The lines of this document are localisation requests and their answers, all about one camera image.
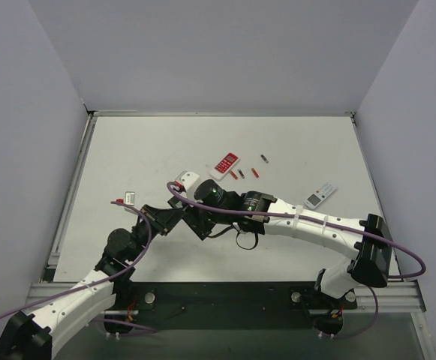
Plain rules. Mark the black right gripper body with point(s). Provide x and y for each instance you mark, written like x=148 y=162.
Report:
x=196 y=216

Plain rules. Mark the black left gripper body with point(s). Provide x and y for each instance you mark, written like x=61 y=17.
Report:
x=156 y=220

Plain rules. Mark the black remote control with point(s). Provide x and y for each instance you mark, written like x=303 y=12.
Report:
x=176 y=203

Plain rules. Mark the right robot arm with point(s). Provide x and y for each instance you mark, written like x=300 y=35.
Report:
x=366 y=261

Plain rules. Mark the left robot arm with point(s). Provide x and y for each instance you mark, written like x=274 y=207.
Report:
x=43 y=332

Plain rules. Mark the red and white remote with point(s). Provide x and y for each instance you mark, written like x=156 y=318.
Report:
x=224 y=166

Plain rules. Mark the white remote control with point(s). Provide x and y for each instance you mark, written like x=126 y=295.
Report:
x=319 y=195

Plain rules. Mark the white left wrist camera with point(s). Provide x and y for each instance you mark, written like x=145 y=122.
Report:
x=129 y=198

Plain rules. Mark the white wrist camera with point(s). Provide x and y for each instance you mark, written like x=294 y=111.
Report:
x=129 y=198
x=189 y=181

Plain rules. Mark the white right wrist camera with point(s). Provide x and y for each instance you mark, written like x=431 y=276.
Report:
x=189 y=181

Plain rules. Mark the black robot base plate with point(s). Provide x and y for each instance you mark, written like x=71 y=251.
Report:
x=282 y=305

